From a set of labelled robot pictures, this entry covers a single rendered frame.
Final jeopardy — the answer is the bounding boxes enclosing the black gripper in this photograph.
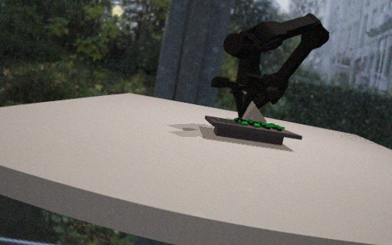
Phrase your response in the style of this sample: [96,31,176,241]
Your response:
[211,61,279,118]

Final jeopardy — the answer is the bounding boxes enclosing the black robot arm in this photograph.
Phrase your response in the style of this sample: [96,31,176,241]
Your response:
[223,13,330,109]

